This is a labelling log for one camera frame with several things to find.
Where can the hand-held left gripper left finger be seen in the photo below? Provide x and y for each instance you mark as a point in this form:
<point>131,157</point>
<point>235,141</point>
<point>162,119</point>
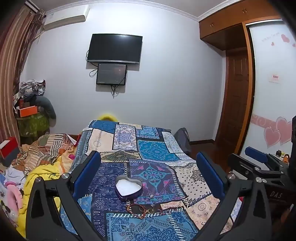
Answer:
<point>89,171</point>

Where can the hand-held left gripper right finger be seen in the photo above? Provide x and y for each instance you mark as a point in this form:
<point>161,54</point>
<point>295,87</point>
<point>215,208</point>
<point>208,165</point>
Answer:
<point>211,176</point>

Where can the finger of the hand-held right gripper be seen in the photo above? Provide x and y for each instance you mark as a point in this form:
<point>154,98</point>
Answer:
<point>255,154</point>
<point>245,165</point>

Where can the purple heart-shaped tin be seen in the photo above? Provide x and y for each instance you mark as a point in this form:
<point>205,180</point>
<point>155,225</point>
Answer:
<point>120,195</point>

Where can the small orange figurine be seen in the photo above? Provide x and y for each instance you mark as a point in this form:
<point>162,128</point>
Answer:
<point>286,158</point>

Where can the white foam pad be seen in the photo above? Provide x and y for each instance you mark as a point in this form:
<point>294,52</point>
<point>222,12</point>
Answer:
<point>128,186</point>

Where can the dark grey bag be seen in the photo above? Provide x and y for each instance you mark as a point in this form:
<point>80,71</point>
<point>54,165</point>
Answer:
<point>182,140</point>

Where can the white heart-print sliding door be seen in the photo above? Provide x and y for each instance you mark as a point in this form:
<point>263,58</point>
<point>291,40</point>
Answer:
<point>270,109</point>

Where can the yellow blanket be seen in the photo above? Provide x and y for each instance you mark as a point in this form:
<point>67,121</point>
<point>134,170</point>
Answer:
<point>39,171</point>

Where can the brown striped quilt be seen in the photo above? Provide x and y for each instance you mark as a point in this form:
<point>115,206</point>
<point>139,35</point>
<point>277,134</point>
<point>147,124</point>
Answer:
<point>46,146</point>

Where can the yellow cushion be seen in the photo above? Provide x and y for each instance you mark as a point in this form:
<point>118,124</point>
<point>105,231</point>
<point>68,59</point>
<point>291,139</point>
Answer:
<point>107,117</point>

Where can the brown wooden door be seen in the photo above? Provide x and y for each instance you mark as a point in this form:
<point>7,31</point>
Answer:
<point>234,99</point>

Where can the blue patchwork blanket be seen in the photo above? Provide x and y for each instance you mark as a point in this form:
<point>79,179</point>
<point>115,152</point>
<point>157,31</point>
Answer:
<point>152,148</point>

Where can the small white door sign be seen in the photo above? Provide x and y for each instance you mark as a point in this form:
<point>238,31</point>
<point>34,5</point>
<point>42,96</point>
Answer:
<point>275,78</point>

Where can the pink cartoon cloth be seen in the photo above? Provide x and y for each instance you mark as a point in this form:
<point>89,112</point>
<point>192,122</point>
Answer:
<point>10,199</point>

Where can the red box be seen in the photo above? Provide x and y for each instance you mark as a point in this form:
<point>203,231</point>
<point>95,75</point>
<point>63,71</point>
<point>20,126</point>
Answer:
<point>8,148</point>

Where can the orange box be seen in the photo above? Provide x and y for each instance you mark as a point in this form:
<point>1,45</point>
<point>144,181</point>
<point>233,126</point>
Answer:
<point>27,111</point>

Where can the pile of clothes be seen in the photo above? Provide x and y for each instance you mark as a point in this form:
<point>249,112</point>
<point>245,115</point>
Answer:
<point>27,89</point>

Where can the wooden wardrobe cabinet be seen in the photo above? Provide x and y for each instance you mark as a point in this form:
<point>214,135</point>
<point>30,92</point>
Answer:
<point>219,25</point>

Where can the brown striped curtain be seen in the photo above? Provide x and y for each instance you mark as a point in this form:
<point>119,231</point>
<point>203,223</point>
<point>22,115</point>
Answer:
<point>13,58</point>

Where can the white air conditioner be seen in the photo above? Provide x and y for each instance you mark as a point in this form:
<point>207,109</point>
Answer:
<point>67,18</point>

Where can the small black wall monitor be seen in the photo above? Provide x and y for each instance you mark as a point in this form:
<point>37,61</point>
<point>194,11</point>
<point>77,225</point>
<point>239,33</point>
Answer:
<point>111,74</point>

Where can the black wall television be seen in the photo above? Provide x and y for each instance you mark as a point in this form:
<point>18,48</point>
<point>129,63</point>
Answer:
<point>114,48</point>

